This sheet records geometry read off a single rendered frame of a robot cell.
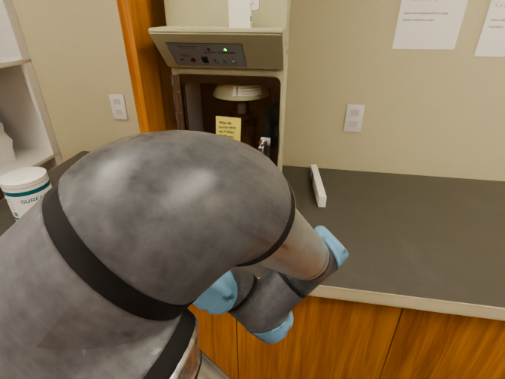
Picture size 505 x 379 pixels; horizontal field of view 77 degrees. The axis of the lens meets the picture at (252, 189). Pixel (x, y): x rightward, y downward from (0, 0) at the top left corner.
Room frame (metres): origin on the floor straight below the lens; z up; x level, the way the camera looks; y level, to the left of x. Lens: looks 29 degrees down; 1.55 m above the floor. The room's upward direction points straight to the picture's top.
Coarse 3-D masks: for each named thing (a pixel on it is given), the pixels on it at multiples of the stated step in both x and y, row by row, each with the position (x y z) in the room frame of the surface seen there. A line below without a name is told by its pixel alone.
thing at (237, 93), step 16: (192, 80) 0.94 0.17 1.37; (208, 80) 0.93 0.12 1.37; (224, 80) 0.92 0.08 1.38; (240, 80) 0.91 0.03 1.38; (256, 80) 0.90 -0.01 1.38; (272, 80) 0.90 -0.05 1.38; (192, 96) 0.94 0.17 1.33; (208, 96) 0.93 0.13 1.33; (224, 96) 0.92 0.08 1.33; (240, 96) 0.91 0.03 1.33; (256, 96) 0.90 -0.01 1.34; (272, 96) 0.90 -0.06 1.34; (192, 112) 0.94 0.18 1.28; (208, 112) 0.93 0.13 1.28; (224, 112) 0.92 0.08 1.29; (240, 112) 0.91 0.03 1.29; (256, 112) 0.90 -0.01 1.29; (272, 112) 0.90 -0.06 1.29; (192, 128) 0.94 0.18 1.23; (208, 128) 0.93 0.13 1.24; (240, 128) 0.91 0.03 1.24; (256, 128) 0.90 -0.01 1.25; (272, 128) 0.90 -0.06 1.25; (256, 144) 0.90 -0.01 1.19; (272, 144) 0.90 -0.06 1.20; (272, 160) 0.90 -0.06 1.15
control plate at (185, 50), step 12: (168, 48) 0.88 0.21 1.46; (180, 48) 0.87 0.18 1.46; (192, 48) 0.86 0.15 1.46; (204, 48) 0.86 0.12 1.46; (216, 48) 0.85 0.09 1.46; (228, 48) 0.85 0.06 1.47; (240, 48) 0.84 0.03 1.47; (180, 60) 0.90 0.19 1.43; (228, 60) 0.88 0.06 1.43; (240, 60) 0.87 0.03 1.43
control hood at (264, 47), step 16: (160, 32) 0.84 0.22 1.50; (176, 32) 0.84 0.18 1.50; (192, 32) 0.83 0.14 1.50; (208, 32) 0.82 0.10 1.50; (224, 32) 0.81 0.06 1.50; (240, 32) 0.81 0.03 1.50; (256, 32) 0.80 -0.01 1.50; (272, 32) 0.80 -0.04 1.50; (160, 48) 0.88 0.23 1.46; (256, 48) 0.83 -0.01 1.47; (272, 48) 0.83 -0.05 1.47; (176, 64) 0.92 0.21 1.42; (256, 64) 0.88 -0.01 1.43; (272, 64) 0.87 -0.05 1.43
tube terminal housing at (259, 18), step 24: (168, 0) 0.96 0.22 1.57; (192, 0) 0.95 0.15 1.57; (216, 0) 0.93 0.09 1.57; (264, 0) 0.91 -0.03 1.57; (288, 0) 0.92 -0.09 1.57; (168, 24) 0.96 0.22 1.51; (192, 24) 0.95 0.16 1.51; (216, 24) 0.94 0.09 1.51; (264, 24) 0.91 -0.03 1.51; (288, 24) 0.96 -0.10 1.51; (288, 48) 1.01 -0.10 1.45; (192, 72) 0.95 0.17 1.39; (216, 72) 0.94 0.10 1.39; (240, 72) 0.92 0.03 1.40; (264, 72) 0.91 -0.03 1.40
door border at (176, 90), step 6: (174, 78) 0.95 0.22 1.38; (174, 84) 0.95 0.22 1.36; (174, 90) 0.95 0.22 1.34; (180, 90) 0.94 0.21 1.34; (180, 96) 0.94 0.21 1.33; (180, 102) 0.94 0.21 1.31; (174, 108) 0.94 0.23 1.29; (180, 108) 0.94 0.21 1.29; (180, 114) 0.94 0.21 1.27; (180, 120) 0.94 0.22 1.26; (180, 126) 0.94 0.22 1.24
